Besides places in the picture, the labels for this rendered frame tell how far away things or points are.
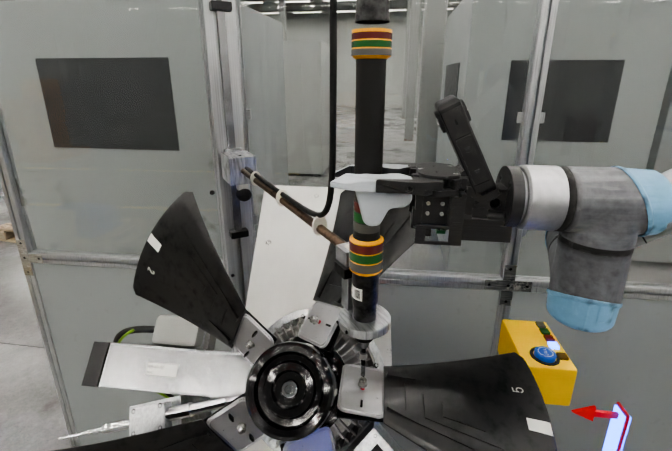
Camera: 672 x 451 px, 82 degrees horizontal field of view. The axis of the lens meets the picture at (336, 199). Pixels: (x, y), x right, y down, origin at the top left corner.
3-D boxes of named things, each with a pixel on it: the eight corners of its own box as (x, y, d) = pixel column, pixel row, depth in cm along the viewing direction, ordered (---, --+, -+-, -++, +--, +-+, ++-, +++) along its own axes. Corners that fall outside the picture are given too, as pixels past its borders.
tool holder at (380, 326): (322, 310, 55) (322, 247, 52) (364, 297, 59) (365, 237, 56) (355, 346, 48) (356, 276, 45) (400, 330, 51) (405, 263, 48)
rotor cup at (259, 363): (254, 431, 60) (224, 448, 49) (267, 333, 66) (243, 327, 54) (346, 440, 59) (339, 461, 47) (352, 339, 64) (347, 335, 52)
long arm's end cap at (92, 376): (142, 344, 82) (108, 342, 72) (133, 383, 79) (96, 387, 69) (129, 343, 83) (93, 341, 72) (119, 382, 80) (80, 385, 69)
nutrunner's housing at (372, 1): (344, 335, 54) (347, -40, 40) (368, 326, 56) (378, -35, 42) (359, 351, 51) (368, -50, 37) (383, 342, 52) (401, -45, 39)
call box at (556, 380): (495, 354, 94) (501, 317, 91) (539, 358, 93) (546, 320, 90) (517, 408, 79) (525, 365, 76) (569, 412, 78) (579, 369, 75)
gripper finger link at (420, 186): (377, 197, 41) (459, 196, 42) (378, 182, 41) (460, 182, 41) (371, 185, 45) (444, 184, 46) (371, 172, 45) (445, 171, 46)
